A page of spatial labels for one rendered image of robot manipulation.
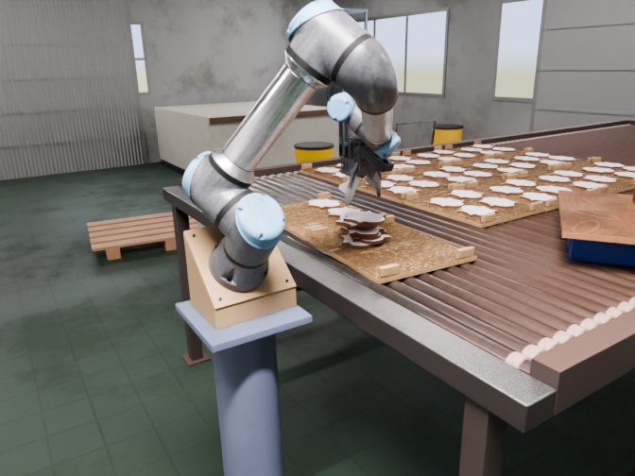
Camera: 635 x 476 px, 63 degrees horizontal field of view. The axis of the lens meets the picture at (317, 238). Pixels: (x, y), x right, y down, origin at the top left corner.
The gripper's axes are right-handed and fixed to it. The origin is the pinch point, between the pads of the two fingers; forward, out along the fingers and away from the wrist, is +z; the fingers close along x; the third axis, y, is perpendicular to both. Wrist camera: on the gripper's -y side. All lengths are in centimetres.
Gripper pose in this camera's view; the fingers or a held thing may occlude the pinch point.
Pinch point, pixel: (365, 202)
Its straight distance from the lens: 162.6
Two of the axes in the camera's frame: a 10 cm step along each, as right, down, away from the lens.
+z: 0.2, 9.5, 3.2
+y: -6.7, -2.2, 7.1
